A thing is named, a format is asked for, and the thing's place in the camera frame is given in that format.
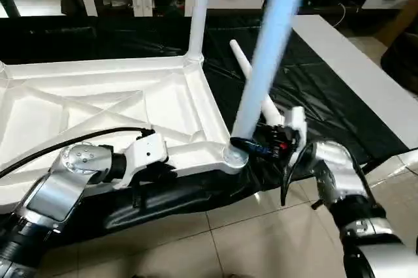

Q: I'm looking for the white flat board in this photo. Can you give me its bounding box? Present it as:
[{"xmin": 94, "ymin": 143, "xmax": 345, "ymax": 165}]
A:
[{"xmin": 290, "ymin": 13, "xmax": 418, "ymax": 153}]

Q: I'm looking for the black work mat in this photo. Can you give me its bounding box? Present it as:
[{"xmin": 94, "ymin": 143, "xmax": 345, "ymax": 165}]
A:
[{"xmin": 0, "ymin": 9, "xmax": 411, "ymax": 230}]

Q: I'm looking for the brown cardboard box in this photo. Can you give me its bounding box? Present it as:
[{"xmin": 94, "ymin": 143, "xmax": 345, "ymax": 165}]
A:
[{"xmin": 378, "ymin": 12, "xmax": 418, "ymax": 48}]

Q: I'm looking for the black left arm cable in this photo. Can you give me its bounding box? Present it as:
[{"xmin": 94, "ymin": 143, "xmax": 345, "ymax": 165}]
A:
[{"xmin": 0, "ymin": 126, "xmax": 157, "ymax": 182}]

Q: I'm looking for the white plastic table leg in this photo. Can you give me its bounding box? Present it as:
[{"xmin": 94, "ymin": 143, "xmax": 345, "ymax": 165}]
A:
[
  {"xmin": 221, "ymin": 0, "xmax": 315, "ymax": 166},
  {"xmin": 228, "ymin": 38, "xmax": 285, "ymax": 126},
  {"xmin": 187, "ymin": 0, "xmax": 214, "ymax": 64}
]

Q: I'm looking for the white plastic table top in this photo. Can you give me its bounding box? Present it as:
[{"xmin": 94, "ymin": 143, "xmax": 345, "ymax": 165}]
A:
[{"xmin": 0, "ymin": 52, "xmax": 249, "ymax": 218}]

